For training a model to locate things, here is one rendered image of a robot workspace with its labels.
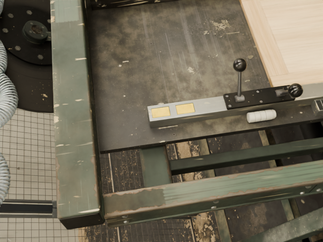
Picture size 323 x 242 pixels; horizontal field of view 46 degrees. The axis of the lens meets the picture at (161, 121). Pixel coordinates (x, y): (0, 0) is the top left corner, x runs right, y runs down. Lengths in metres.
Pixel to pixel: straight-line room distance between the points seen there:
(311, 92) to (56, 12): 0.80
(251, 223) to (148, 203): 2.18
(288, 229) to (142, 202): 1.02
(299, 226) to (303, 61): 0.81
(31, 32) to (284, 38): 1.07
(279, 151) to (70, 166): 0.59
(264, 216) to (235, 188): 2.03
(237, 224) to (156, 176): 2.17
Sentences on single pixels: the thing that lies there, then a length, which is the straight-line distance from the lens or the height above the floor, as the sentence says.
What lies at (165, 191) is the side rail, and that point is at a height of 1.70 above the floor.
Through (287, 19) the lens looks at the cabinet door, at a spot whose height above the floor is 1.26.
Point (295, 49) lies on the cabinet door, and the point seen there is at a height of 1.27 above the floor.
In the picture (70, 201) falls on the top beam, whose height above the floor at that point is 1.92.
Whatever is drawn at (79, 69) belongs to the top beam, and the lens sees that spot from 1.11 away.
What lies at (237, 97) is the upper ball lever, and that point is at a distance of 1.10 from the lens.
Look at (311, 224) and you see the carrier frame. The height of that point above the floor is 0.79.
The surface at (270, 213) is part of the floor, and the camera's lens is 2.97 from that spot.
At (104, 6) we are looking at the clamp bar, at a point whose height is 1.76.
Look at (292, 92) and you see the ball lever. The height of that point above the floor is 1.45.
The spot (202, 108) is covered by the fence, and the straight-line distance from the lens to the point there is 1.09.
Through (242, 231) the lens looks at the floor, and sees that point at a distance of 3.17.
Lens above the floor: 2.25
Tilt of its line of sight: 32 degrees down
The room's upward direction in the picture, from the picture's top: 80 degrees counter-clockwise
